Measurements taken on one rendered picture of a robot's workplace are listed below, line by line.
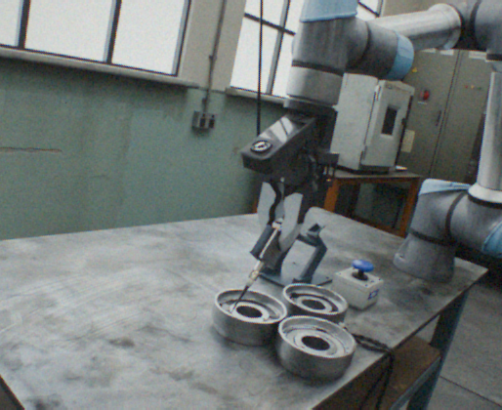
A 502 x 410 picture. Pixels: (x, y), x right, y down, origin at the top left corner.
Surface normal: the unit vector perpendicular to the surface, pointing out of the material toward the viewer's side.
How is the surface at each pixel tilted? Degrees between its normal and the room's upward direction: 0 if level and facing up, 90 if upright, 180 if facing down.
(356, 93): 90
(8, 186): 90
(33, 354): 0
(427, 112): 90
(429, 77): 90
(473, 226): 102
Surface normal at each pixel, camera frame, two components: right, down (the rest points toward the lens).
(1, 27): 0.74, 0.29
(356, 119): -0.64, 0.05
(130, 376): 0.19, -0.96
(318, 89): 0.07, 0.24
